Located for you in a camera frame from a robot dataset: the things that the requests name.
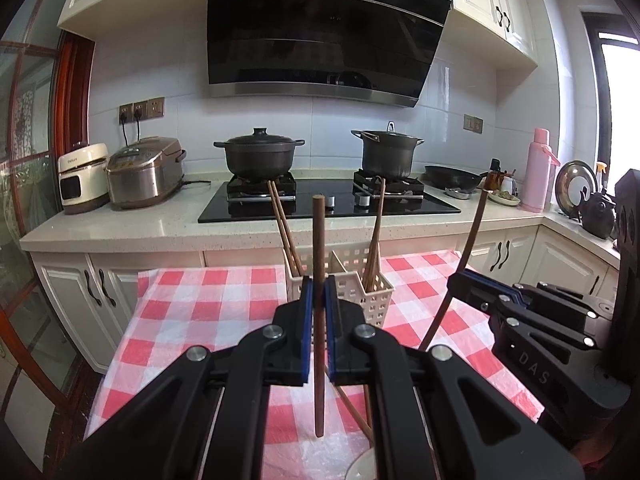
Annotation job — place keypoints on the black kettle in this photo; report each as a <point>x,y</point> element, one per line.
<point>597,215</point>

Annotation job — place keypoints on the black stock pot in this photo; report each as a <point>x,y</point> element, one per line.
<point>387,155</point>

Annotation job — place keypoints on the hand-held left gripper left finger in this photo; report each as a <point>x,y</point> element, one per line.
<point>306,310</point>

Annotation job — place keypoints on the small white jar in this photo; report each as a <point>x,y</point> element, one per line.
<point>507,184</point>

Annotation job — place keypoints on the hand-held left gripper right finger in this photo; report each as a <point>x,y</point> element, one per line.
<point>330,320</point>

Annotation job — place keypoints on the speckled kitchen countertop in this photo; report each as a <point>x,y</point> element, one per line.
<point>125,225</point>

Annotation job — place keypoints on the pink thermos bottle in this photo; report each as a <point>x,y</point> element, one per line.
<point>537,180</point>

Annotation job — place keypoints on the gold triple wall socket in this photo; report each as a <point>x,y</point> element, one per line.
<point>152,107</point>

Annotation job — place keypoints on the white countertop cooker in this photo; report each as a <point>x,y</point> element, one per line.
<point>82,180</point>

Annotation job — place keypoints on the red white checkered tablecloth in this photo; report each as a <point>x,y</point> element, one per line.
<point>200,310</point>

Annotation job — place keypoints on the black frying pan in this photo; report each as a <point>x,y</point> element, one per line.
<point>452,176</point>

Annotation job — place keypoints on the glass pot lid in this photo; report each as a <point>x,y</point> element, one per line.
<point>572,185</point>

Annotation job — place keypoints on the black casserole pot with lid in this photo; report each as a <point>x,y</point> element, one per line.
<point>257,157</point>

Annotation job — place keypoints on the white perforated utensil basket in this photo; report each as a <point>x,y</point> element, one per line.
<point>350,285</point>

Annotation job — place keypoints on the plastic spray bottle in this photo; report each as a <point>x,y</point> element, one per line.
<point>601,175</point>

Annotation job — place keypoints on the dark framed window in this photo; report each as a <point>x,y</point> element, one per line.
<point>620,85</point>

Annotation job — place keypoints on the black glass gas cooktop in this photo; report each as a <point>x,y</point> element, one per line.
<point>250,212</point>

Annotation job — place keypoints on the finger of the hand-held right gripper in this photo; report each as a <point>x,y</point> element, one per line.
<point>480,296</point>
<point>560,300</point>

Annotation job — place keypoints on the black range hood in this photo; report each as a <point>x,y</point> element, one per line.
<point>325,30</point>

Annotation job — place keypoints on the silver rice cooker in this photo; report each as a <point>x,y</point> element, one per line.
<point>142,175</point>

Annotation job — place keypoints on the brown bottle with black cap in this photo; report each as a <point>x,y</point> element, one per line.
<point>494,180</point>

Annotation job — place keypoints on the wooden framed glass door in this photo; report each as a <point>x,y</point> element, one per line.
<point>75,100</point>

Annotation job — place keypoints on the plate with food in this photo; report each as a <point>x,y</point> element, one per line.
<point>505,199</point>

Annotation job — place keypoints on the brown wooden chopstick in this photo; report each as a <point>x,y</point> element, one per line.
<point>366,405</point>
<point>472,240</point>
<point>281,225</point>
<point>380,210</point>
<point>369,270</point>
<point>318,240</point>
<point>287,225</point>
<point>350,410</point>

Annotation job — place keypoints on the small steel bowl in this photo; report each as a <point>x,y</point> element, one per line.
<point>457,194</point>

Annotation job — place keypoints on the gold wall switch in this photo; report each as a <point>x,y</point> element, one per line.
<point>473,123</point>

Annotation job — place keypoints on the white base cabinets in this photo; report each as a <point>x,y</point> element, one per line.
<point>65,285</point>

